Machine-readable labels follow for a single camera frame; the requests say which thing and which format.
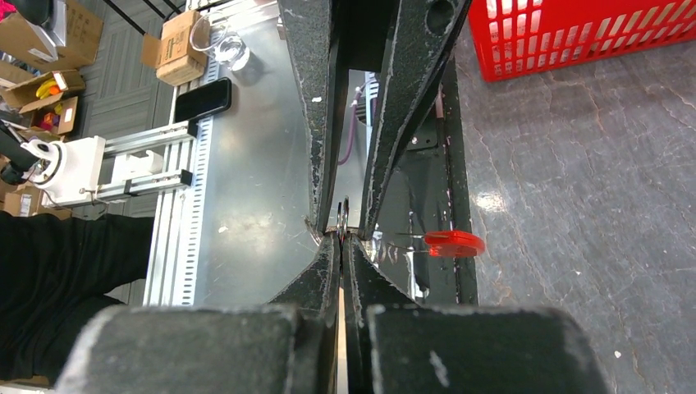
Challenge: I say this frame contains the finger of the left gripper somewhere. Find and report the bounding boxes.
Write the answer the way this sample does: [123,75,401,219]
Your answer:
[359,1,470,240]
[278,1,346,233]

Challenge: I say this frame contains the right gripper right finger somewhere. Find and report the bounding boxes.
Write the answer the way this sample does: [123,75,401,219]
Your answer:
[342,234,415,393]

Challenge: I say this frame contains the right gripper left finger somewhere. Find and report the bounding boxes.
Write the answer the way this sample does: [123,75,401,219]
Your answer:
[266,234,341,393]

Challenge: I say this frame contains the grey red key holder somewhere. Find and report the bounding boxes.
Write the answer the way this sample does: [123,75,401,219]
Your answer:
[361,230,486,263]

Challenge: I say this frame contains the red plastic basket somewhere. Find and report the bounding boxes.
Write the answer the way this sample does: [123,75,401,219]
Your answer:
[467,0,695,82]

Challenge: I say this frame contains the clear glass cup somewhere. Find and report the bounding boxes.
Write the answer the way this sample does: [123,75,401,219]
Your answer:
[190,11,251,72]

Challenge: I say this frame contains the black smartphone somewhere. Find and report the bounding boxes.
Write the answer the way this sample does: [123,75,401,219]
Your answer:
[173,77,236,123]

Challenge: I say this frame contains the cardboard box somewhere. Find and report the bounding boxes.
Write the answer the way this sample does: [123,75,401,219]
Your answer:
[140,10,210,86]

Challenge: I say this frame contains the seated person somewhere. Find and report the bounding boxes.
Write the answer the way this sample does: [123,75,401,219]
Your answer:
[1,212,153,383]

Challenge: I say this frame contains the white slotted cable duct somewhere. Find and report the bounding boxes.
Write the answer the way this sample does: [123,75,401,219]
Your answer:
[142,116,213,306]

